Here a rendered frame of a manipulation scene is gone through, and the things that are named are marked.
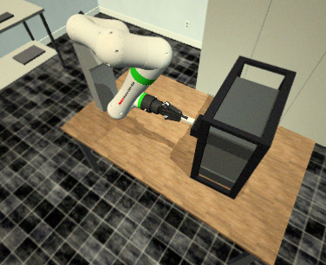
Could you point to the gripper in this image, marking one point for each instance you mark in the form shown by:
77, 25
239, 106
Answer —
170, 112

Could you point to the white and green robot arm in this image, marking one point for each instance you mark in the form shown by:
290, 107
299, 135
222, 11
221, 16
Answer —
146, 56

